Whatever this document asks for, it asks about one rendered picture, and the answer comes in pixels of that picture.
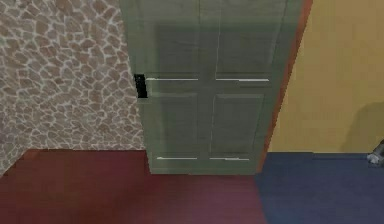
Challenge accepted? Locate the grey-green panelled room door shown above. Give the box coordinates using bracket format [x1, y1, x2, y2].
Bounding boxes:
[118, 0, 305, 176]

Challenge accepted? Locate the grey metal object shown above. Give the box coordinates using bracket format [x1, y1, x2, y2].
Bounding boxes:
[366, 139, 384, 165]

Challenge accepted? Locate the black door handle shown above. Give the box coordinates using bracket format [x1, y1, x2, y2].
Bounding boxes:
[133, 73, 149, 99]

